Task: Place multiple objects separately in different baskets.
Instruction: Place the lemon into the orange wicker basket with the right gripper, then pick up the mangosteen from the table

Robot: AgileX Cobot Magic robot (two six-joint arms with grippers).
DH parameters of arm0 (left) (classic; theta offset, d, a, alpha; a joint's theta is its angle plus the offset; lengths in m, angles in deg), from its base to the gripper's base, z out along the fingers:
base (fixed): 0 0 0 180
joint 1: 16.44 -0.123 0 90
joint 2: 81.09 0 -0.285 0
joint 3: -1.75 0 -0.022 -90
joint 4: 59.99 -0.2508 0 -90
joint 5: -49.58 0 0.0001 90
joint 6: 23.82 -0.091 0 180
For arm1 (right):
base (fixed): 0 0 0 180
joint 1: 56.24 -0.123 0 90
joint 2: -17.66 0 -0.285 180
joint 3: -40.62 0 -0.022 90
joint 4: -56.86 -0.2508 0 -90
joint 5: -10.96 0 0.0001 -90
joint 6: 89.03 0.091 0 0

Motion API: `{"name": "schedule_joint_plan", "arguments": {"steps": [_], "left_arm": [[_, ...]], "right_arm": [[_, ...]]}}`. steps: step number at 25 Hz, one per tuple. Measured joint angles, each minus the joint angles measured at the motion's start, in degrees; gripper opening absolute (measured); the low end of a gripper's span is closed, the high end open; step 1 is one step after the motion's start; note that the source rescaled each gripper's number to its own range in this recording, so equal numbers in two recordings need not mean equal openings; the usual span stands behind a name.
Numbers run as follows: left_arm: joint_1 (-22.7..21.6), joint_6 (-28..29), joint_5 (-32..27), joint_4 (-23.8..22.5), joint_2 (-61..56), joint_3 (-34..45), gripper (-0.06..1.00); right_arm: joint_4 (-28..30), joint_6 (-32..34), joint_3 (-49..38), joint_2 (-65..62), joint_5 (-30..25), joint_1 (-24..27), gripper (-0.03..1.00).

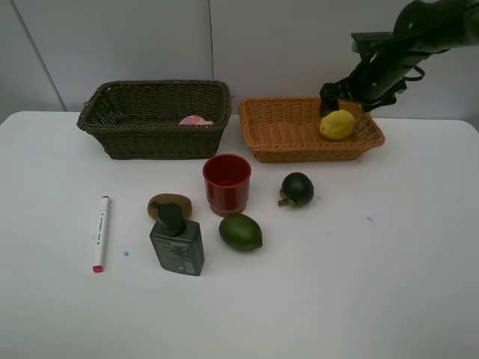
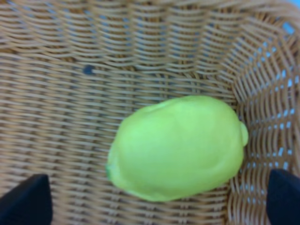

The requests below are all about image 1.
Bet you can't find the white marker with red caps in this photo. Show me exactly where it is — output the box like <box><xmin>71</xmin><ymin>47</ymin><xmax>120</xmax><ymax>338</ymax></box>
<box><xmin>92</xmin><ymin>196</ymin><xmax>110</xmax><ymax>273</ymax></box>

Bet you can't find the pink dish soap bottle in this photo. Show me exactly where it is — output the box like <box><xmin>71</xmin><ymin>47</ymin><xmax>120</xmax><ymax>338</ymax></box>
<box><xmin>179</xmin><ymin>115</ymin><xmax>214</xmax><ymax>126</ymax></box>

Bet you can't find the brown kiwi fruit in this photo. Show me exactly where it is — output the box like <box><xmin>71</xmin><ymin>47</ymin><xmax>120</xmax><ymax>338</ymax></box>
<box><xmin>147</xmin><ymin>193</ymin><xmax>192</xmax><ymax>221</ymax></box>

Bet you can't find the green lime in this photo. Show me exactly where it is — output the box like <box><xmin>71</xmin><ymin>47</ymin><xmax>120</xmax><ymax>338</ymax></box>
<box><xmin>219</xmin><ymin>213</ymin><xmax>263</xmax><ymax>251</ymax></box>

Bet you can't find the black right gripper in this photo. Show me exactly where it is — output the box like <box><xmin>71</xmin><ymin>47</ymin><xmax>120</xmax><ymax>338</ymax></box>
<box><xmin>320</xmin><ymin>46</ymin><xmax>427</xmax><ymax>117</ymax></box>

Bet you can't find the yellow lemon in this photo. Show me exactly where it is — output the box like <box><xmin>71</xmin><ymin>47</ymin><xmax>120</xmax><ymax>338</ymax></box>
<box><xmin>320</xmin><ymin>109</ymin><xmax>356</xmax><ymax>141</ymax></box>

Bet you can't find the dark brown wicker basket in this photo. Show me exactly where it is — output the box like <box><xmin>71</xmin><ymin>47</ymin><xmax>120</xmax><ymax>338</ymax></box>
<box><xmin>77</xmin><ymin>80</ymin><xmax>231</xmax><ymax>160</ymax></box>

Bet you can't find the orange wicker basket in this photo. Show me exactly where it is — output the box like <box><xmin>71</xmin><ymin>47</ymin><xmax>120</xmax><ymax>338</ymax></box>
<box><xmin>239</xmin><ymin>96</ymin><xmax>385</xmax><ymax>163</ymax></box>

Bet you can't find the dark green pump bottle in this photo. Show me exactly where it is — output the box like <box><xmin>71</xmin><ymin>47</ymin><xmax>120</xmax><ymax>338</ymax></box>
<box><xmin>150</xmin><ymin>201</ymin><xmax>205</xmax><ymax>276</ymax></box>

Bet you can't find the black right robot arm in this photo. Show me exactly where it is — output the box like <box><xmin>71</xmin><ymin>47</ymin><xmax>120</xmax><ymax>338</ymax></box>
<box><xmin>320</xmin><ymin>1</ymin><xmax>478</xmax><ymax>117</ymax></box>

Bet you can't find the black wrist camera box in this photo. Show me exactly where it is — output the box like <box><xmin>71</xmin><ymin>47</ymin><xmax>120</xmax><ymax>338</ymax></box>
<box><xmin>351</xmin><ymin>31</ymin><xmax>393</xmax><ymax>56</ymax></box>

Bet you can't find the red plastic cup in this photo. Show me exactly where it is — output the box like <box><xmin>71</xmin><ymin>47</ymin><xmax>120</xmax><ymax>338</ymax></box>
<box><xmin>202</xmin><ymin>153</ymin><xmax>251</xmax><ymax>217</ymax></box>

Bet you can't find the dark green mangosteen fruit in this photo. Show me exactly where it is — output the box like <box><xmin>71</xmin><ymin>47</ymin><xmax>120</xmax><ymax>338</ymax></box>
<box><xmin>278</xmin><ymin>172</ymin><xmax>314</xmax><ymax>206</ymax></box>

